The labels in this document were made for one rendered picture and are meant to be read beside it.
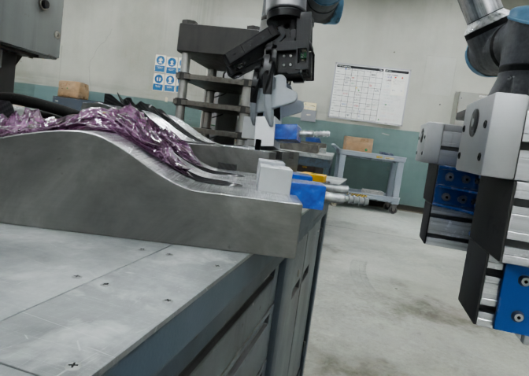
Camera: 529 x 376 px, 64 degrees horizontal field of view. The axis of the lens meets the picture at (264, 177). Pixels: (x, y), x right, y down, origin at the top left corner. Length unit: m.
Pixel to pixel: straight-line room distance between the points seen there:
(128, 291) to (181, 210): 0.13
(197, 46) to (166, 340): 4.67
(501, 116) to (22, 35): 1.28
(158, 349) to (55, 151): 0.23
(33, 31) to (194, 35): 3.54
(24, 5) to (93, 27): 7.19
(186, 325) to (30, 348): 0.11
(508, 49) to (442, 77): 6.33
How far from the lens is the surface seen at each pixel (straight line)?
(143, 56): 8.10
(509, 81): 1.07
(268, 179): 0.46
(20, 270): 0.35
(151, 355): 0.28
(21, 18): 1.48
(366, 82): 7.24
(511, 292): 0.58
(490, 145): 0.51
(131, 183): 0.42
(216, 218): 0.41
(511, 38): 1.10
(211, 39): 4.86
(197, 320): 0.33
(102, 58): 8.46
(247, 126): 1.07
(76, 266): 0.35
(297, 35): 0.80
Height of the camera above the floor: 0.92
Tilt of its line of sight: 6 degrees down
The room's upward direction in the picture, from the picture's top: 8 degrees clockwise
